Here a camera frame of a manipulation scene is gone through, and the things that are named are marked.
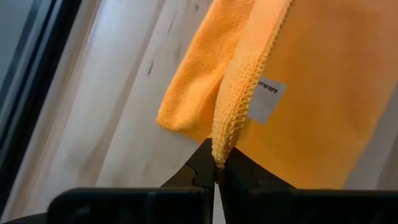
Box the orange microfiber towel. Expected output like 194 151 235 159
157 0 398 190

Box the black aluminium rig frame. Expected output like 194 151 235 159
0 0 83 212

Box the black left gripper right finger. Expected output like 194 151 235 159
217 147 398 224

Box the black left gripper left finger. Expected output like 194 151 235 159
46 138 217 224

